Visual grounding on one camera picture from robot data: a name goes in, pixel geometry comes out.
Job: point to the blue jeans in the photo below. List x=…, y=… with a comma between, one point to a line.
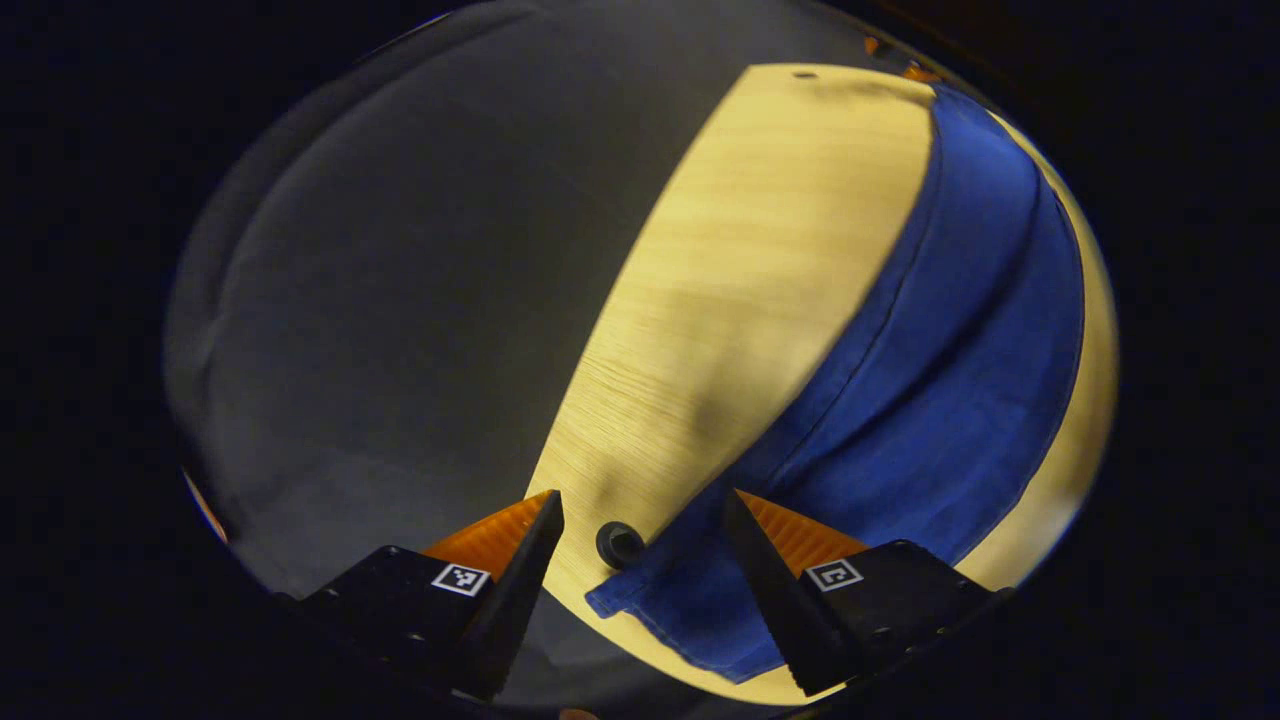
x=950, y=350

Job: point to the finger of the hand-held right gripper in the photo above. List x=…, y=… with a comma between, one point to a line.
x=915, y=72

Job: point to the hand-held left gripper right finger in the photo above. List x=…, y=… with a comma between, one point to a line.
x=775, y=600

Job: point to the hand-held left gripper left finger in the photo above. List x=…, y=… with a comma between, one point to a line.
x=515, y=600

